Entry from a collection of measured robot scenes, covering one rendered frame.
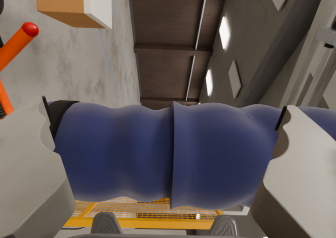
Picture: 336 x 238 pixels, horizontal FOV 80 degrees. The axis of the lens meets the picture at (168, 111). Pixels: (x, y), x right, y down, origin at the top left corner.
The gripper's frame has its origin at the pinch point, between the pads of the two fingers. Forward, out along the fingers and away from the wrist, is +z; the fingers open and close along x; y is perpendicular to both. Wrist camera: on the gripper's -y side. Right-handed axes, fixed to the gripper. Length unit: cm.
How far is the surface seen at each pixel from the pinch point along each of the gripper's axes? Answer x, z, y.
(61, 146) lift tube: -18.2, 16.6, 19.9
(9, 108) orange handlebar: -32.3, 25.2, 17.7
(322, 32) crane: 137, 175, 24
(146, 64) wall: -100, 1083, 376
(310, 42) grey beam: 152, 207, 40
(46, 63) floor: -158, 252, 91
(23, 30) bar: -22.3, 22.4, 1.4
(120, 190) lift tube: -8.0, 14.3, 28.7
